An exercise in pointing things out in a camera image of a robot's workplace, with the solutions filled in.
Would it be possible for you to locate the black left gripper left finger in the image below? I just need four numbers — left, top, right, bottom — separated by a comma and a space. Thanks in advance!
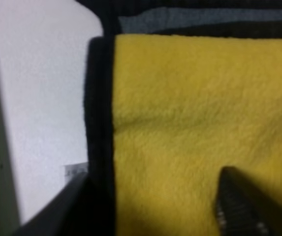
14, 173, 115, 236

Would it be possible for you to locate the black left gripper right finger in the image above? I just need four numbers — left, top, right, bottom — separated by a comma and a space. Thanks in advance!
215, 166, 282, 236

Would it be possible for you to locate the yellow towel with black trim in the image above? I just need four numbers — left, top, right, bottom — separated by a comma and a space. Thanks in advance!
81, 0, 282, 236

